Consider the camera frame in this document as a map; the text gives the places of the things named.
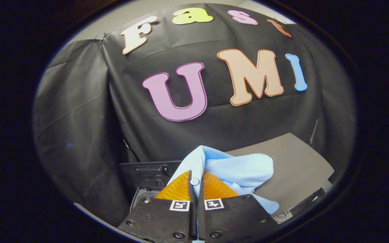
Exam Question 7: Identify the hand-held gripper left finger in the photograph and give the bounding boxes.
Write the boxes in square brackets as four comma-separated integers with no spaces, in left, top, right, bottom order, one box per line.
[117,170,197,243]

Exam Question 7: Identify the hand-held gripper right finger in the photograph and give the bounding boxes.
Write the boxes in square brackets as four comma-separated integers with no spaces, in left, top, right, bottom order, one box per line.
[197,170,280,243]

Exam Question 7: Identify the light blue shirt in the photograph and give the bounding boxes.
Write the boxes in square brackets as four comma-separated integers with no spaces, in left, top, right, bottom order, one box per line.
[167,145,280,215]

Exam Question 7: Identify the beige cabinet with dark top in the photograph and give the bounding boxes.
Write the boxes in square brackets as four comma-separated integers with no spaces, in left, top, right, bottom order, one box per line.
[226,132,335,216]

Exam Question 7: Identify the black backdrop cloth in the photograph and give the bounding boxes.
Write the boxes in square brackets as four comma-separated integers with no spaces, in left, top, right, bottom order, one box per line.
[32,3,357,227]

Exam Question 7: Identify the floor cables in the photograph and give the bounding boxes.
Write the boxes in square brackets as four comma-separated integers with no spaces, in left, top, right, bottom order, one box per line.
[271,210,295,224]

